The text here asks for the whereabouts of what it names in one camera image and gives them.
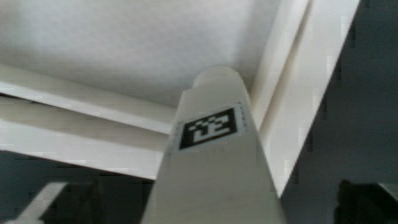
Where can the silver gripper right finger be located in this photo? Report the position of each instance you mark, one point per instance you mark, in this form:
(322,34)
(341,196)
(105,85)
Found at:
(366,204)

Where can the white desk top tray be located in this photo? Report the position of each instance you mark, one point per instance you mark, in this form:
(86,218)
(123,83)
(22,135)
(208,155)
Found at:
(103,55)

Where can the white front fence bar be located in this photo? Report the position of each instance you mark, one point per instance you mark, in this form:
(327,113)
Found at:
(64,136)

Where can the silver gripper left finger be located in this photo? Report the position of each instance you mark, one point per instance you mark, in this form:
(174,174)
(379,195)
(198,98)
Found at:
(66,204)

